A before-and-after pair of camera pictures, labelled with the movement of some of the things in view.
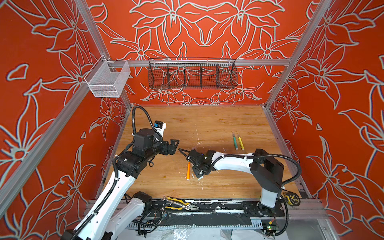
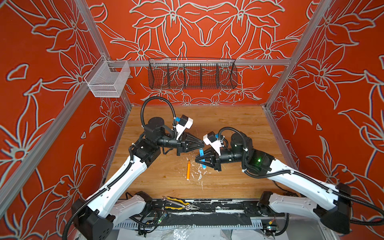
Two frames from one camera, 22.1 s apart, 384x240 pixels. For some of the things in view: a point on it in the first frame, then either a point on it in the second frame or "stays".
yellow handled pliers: (186, 205) stays
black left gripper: (165, 150) → (182, 144)
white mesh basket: (108, 78) stays
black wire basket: (193, 73) stays
